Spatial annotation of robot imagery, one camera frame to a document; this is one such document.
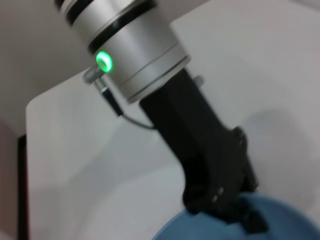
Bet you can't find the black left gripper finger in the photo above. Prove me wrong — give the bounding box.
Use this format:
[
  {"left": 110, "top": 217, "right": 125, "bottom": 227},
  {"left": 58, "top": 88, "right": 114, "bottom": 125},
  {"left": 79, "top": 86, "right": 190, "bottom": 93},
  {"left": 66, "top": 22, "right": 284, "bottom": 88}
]
[{"left": 240, "top": 209, "right": 269, "bottom": 236}]

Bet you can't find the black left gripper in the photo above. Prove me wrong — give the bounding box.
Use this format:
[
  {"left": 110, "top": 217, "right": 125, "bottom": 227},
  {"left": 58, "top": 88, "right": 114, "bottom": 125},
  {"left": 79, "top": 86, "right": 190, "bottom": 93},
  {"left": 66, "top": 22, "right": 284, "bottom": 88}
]
[{"left": 139, "top": 68, "right": 259, "bottom": 221}]

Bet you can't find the left arm connector cable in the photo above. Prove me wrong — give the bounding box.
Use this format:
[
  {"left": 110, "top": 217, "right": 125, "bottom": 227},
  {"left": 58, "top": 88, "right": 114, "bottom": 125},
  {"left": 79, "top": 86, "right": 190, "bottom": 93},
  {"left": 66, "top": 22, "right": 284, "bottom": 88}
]
[{"left": 83, "top": 65, "right": 156, "bottom": 131}]

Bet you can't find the blue bowl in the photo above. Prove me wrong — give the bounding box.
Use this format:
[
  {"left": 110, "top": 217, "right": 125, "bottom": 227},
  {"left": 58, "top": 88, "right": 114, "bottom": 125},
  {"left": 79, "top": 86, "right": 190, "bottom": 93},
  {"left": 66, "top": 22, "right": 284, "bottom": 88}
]
[{"left": 150, "top": 191, "right": 320, "bottom": 240}]

